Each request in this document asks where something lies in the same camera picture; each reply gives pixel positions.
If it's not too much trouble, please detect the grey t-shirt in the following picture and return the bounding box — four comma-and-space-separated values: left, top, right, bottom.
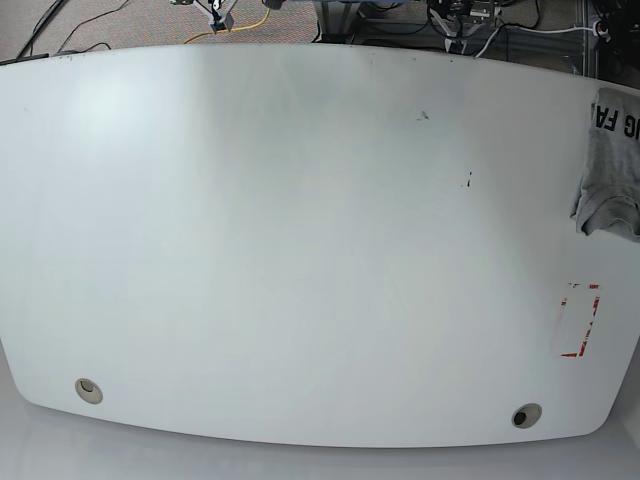
570, 87, 639, 243

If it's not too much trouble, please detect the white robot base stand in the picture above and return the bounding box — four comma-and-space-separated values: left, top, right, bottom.
169, 0, 237, 34

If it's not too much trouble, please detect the right table grommet hole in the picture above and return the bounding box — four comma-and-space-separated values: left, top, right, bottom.
511, 403, 542, 429

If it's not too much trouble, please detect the table grommet hole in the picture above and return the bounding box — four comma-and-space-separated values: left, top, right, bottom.
75, 378, 103, 405
511, 403, 542, 429

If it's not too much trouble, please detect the red tape rectangle marking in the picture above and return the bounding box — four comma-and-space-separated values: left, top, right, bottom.
554, 284, 602, 358

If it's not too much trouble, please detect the left table grommet hole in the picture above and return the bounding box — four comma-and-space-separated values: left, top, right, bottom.
75, 378, 103, 405

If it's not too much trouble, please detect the yellow cable on floor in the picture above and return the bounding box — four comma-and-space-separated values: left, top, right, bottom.
183, 0, 284, 45

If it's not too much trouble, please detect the white cable on floor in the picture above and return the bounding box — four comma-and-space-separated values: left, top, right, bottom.
474, 21, 596, 59

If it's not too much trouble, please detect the aluminium frame structure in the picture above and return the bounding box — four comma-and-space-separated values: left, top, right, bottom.
313, 1, 607, 79

